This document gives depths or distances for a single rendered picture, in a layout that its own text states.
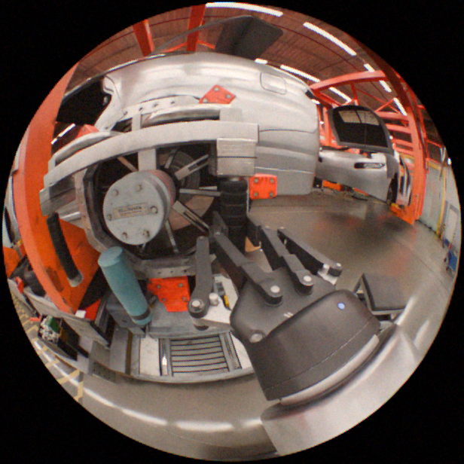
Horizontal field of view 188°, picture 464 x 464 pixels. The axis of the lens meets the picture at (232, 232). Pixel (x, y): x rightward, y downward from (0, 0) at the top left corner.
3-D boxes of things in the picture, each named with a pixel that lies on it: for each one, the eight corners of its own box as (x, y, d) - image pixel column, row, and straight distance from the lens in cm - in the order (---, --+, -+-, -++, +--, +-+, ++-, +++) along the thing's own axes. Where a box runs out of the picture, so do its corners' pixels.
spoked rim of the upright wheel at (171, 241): (111, 150, 83) (136, 242, 86) (84, 148, 65) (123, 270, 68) (212, 120, 76) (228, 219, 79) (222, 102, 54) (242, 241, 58)
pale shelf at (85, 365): (96, 343, 72) (92, 339, 70) (93, 377, 69) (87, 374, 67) (50, 323, 105) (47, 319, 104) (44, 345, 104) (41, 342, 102)
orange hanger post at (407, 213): (390, 212, 379) (389, 106, 429) (413, 224, 368) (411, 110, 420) (389, 212, 364) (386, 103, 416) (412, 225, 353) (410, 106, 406)
